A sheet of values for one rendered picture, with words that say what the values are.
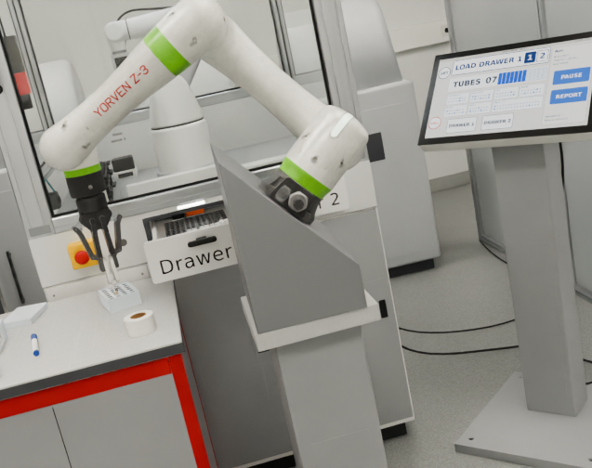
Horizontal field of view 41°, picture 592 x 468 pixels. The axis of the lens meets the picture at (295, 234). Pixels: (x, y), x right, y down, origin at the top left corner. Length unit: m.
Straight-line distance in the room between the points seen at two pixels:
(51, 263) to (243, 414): 0.75
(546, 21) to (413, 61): 2.40
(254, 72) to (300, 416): 0.82
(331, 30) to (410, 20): 3.41
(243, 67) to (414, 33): 3.80
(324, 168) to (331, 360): 0.44
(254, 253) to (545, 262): 1.08
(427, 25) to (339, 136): 4.03
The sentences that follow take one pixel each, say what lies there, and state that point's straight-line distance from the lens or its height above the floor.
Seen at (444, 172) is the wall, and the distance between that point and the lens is 5.88.
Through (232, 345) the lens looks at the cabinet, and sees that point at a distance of 2.44.
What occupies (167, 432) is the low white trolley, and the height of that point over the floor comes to 0.55.
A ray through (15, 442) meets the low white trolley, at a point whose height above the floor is 0.62.
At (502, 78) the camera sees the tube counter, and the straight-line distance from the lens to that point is 2.37.
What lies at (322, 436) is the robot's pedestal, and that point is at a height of 0.46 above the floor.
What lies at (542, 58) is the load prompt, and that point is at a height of 1.15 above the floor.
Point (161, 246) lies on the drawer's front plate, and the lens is 2.01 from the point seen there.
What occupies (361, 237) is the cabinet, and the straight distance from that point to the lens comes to 2.42.
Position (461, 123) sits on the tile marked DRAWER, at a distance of 2.35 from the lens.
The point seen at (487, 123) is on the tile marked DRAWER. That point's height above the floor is 1.00.
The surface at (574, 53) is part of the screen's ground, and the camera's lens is 2.32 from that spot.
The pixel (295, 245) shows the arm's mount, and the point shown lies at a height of 0.93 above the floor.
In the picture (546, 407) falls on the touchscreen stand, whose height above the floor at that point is 0.06.
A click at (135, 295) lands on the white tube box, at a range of 2.10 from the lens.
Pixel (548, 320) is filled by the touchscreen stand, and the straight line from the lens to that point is 2.53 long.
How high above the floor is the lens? 1.38
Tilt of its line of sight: 15 degrees down
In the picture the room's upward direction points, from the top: 12 degrees counter-clockwise
